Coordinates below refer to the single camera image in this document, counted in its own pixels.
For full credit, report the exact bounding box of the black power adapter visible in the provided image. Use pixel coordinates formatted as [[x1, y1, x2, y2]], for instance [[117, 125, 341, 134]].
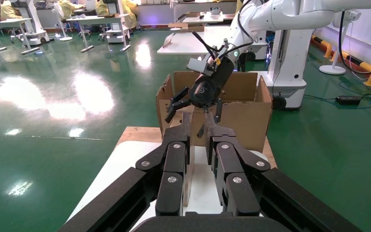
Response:
[[335, 95, 362, 106]]

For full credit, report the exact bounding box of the big open cardboard box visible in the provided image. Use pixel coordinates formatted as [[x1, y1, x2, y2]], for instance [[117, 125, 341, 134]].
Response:
[[156, 71, 273, 153]]

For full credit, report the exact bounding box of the plywood board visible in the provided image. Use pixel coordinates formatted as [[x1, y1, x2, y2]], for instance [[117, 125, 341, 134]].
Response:
[[116, 126, 278, 169]]

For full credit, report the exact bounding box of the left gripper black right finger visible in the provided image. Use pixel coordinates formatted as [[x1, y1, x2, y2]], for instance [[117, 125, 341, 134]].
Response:
[[204, 112, 362, 232]]

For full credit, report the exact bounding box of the white metal frame table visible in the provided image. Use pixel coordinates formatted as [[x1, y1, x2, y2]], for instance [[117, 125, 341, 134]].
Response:
[[0, 17, 41, 56], [65, 14, 132, 54]]

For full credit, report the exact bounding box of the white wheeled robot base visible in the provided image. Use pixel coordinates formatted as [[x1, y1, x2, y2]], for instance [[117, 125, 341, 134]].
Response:
[[10, 0, 50, 46]]

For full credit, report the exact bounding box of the flat cardboard box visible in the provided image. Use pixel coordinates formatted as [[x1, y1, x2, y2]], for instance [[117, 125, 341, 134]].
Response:
[[168, 22, 205, 33]]

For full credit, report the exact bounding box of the white floor fan stand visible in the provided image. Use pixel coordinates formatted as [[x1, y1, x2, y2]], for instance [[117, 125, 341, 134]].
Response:
[[53, 1, 73, 42]]

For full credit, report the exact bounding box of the white small cart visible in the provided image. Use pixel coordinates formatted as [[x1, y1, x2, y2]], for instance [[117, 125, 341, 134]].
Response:
[[104, 27, 126, 44]]

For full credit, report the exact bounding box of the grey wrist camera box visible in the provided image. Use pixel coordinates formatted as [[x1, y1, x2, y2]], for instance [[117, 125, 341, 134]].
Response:
[[187, 58, 217, 77]]

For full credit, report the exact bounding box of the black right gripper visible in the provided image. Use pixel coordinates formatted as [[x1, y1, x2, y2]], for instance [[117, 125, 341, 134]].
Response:
[[164, 57, 235, 139]]

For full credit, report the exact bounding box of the thick black sleeved cable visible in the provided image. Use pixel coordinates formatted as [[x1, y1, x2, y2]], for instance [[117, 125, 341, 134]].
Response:
[[191, 30, 220, 55]]

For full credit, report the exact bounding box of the thin black looped cable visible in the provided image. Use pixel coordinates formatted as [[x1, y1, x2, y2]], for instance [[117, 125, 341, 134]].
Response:
[[236, 0, 255, 44]]

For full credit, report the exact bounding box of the person in yellow coat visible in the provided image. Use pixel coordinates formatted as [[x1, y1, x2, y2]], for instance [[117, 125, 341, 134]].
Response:
[[121, 0, 138, 30], [0, 0, 17, 19], [57, 0, 85, 18]]

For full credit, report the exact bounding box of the white pole stand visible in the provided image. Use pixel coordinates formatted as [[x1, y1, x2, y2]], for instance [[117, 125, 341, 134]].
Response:
[[319, 9, 362, 75]]

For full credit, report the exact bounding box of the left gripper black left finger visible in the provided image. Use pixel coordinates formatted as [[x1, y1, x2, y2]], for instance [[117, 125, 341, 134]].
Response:
[[57, 112, 194, 232]]

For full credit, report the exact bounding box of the white robot body column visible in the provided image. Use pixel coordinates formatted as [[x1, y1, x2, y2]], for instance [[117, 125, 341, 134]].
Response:
[[256, 29, 308, 111]]

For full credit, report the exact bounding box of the yellow black floor barrier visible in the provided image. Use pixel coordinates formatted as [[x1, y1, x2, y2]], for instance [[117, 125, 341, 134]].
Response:
[[311, 34, 371, 87]]

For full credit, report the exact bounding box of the black cable with yellow tag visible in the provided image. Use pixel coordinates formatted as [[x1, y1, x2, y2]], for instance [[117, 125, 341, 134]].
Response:
[[214, 32, 255, 65]]

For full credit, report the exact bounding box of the black hanging wall cable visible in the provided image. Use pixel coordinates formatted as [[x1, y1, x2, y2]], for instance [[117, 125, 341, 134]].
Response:
[[338, 11, 371, 75]]

